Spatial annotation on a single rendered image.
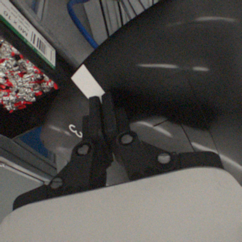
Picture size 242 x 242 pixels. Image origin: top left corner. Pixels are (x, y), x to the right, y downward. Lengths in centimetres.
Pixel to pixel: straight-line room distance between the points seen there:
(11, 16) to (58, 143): 15
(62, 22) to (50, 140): 103
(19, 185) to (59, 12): 104
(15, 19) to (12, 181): 116
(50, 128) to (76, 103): 5
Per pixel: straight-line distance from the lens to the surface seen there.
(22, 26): 26
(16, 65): 29
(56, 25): 121
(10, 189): 133
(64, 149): 21
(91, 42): 45
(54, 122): 19
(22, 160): 58
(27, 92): 33
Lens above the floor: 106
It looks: 31 degrees down
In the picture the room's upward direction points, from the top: 166 degrees clockwise
